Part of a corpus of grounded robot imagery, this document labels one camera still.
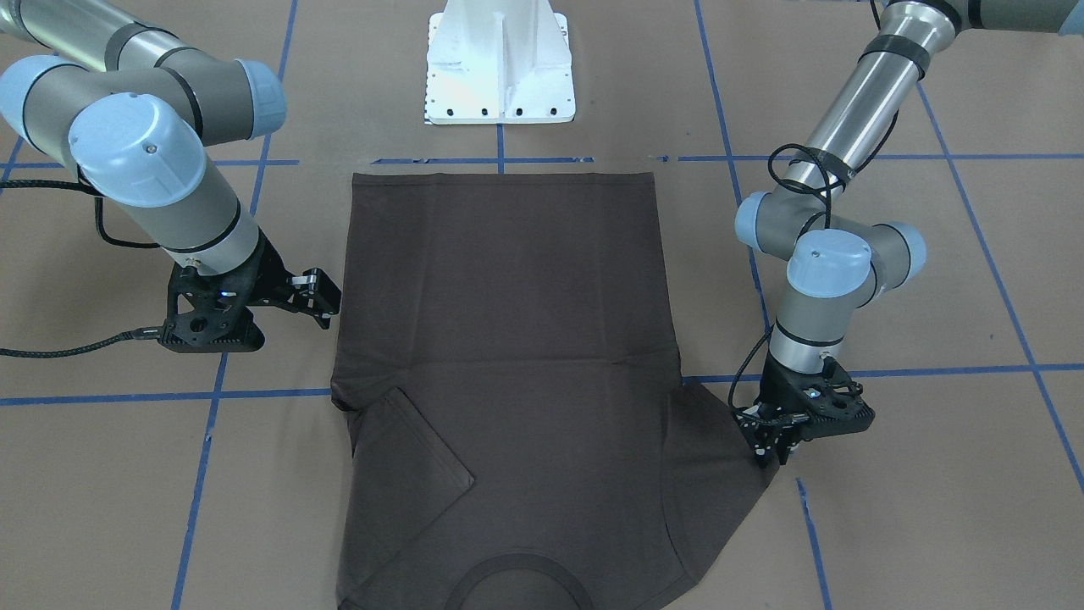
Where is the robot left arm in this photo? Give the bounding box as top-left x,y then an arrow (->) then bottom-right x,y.
732,1 -> 1081,467

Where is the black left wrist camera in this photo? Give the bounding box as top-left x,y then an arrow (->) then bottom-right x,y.
799,356 -> 876,441

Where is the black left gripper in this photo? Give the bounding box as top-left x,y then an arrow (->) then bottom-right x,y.
738,354 -> 827,469

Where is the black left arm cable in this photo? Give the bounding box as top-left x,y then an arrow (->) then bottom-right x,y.
727,111 -> 900,416

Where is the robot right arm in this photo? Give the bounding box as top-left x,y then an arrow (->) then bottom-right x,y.
3,1 -> 341,343

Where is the white pedestal base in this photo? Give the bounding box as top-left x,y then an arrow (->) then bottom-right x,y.
423,1 -> 577,126

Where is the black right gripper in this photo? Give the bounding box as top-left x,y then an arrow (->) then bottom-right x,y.
222,230 -> 341,330

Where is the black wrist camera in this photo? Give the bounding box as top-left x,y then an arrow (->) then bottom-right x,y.
799,356 -> 876,441
158,263 -> 266,352

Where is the dark brown t-shirt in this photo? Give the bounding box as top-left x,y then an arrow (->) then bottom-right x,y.
330,173 -> 774,609

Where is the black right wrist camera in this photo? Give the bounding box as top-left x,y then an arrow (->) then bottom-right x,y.
158,263 -> 266,352

